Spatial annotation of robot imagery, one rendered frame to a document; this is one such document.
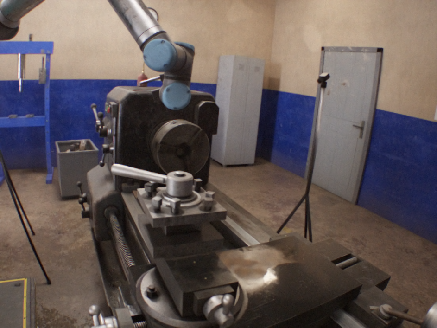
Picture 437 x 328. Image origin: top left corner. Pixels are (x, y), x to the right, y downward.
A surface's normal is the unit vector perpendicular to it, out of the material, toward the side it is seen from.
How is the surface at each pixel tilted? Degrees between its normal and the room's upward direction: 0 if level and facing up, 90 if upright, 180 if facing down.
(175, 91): 96
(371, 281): 0
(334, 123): 90
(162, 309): 0
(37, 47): 90
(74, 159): 90
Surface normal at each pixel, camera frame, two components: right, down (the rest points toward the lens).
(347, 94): -0.88, 0.05
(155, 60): -0.14, 0.33
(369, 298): 0.09, -0.95
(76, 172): 0.54, 0.29
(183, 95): 0.26, 0.40
